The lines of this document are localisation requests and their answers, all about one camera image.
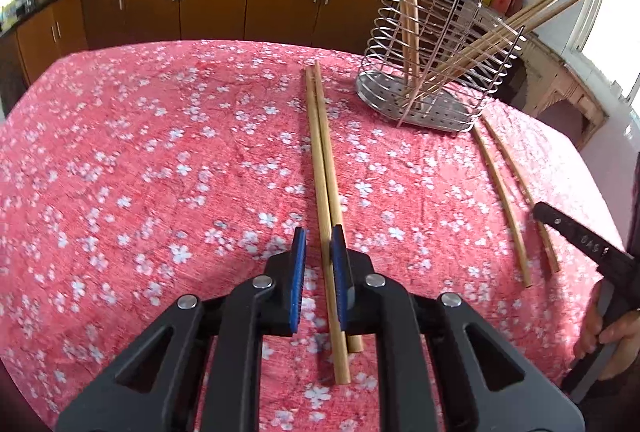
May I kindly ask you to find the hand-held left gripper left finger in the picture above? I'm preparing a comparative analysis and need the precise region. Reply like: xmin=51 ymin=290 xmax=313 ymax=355
xmin=55 ymin=226 xmax=308 ymax=432

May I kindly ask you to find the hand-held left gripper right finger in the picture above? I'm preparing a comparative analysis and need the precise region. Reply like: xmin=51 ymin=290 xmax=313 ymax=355
xmin=331 ymin=224 xmax=586 ymax=432

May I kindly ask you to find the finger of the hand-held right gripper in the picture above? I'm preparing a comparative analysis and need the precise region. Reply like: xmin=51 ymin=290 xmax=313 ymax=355
xmin=531 ymin=202 xmax=640 ymax=280

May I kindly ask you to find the steel wire utensil holder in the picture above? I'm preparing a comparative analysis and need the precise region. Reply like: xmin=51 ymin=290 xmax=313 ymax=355
xmin=356 ymin=0 xmax=526 ymax=133

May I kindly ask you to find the person's right hand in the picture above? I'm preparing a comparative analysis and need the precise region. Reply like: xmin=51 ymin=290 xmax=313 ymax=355
xmin=574 ymin=284 xmax=640 ymax=380

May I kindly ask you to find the cream wooden side table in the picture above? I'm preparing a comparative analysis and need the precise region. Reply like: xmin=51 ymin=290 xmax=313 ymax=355
xmin=480 ymin=12 xmax=608 ymax=150

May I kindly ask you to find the red floral tablecloth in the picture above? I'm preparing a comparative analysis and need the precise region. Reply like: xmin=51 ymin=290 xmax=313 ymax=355
xmin=0 ymin=37 xmax=626 ymax=432

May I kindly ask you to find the large bright window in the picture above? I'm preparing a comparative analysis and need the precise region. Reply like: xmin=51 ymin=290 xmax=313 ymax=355
xmin=567 ymin=0 xmax=640 ymax=103

